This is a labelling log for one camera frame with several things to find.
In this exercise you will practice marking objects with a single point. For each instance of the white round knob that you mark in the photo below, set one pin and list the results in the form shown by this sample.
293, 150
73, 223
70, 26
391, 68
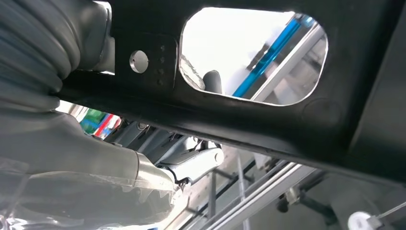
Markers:
360, 221

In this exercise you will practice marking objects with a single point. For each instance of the green and red sign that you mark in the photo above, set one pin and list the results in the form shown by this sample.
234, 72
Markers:
95, 122

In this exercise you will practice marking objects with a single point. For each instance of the aluminium profile workbench frame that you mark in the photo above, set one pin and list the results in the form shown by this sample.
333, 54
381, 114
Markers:
253, 196

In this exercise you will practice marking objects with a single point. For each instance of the blue metal beam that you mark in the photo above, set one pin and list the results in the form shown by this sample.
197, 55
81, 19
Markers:
269, 57

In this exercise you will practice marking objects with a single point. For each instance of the black frame connector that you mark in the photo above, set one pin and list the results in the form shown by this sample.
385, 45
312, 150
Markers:
304, 203

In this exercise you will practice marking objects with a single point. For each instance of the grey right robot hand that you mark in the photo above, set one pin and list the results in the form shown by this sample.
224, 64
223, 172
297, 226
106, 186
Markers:
79, 177

